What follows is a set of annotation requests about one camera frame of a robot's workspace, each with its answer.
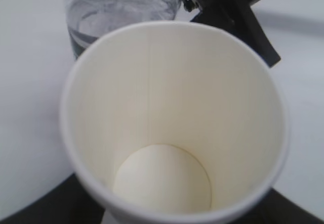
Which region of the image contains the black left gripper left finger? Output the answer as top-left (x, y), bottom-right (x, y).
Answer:
top-left (1, 174), bottom-right (104, 224)

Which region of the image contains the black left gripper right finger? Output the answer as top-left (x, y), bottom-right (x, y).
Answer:
top-left (249, 189), bottom-right (323, 223)

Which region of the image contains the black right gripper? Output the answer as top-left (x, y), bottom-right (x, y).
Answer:
top-left (183, 0), bottom-right (323, 67)

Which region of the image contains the white paper cup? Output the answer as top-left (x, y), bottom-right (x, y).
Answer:
top-left (60, 21), bottom-right (290, 223)

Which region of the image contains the clear water bottle green label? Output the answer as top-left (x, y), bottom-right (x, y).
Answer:
top-left (64, 0), bottom-right (182, 58)

